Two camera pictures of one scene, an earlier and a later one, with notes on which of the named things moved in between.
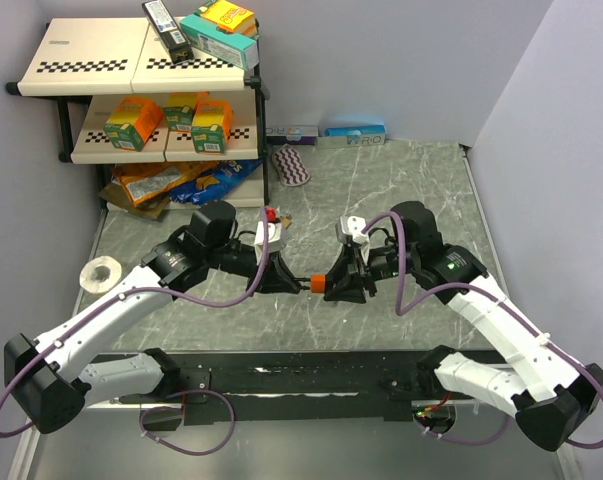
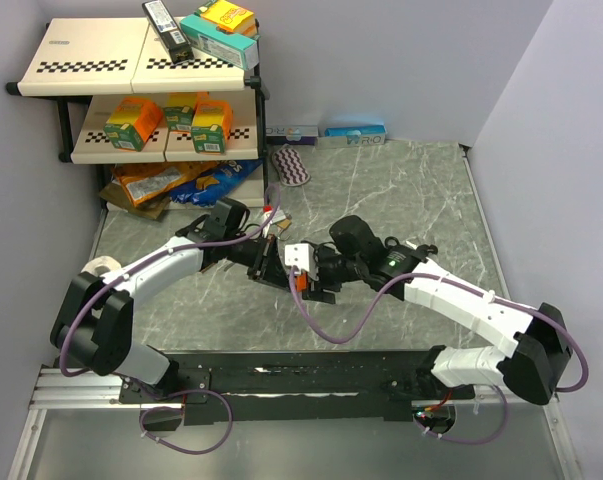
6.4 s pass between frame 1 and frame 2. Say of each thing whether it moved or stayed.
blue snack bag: stayed
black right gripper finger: moved
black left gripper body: stayed
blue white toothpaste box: stayed
